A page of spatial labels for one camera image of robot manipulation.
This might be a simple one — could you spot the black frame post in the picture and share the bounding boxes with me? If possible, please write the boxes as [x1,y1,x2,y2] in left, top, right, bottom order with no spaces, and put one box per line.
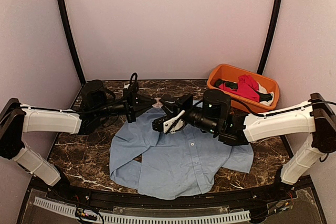
[57,0,86,86]
[257,0,282,75]

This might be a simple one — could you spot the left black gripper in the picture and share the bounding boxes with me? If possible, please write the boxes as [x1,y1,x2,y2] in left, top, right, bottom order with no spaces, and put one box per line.
[93,88,157,123]

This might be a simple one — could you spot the red and white clothes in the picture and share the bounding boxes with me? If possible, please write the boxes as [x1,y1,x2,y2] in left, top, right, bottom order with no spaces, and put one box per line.
[214,74,275,106]

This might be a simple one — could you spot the round white brooch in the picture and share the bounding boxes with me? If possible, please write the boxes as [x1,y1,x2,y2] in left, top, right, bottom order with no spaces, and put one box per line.
[152,98,163,109]

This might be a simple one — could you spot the orange plastic basin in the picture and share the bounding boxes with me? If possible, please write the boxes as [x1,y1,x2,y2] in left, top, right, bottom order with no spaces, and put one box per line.
[207,64,280,113]

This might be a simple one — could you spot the white slotted cable duct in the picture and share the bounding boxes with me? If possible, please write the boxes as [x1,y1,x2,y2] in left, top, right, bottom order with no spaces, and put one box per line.
[33,197,251,223]

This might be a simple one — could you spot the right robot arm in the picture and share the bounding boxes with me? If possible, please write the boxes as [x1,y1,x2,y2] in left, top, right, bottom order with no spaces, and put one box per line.
[152,89,335,200]

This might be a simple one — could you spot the light blue button shirt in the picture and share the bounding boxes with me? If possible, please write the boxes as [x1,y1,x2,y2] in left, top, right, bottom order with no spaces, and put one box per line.
[109,108,254,200]

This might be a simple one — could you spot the left black frame post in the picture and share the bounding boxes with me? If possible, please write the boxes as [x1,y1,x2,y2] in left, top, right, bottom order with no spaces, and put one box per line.
[57,0,86,86]

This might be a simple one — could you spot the black front rail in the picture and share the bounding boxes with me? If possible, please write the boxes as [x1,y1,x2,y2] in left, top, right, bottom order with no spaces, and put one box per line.
[28,176,318,218]

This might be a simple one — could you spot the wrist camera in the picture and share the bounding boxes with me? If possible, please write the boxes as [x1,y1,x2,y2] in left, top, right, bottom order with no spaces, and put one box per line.
[123,72,139,92]
[163,110,186,134]

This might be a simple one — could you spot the right black frame post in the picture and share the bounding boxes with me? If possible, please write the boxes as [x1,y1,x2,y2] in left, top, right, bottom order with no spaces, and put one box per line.
[257,0,282,75]

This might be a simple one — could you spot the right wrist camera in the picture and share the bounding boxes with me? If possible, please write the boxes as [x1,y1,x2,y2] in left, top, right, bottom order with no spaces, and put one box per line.
[163,110,186,134]

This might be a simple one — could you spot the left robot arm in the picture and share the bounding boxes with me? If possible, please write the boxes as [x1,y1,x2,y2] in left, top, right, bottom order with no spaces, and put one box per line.
[1,76,156,201]

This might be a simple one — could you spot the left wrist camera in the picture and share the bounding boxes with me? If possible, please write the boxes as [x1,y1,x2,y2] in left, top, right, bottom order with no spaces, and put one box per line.
[123,72,139,92]

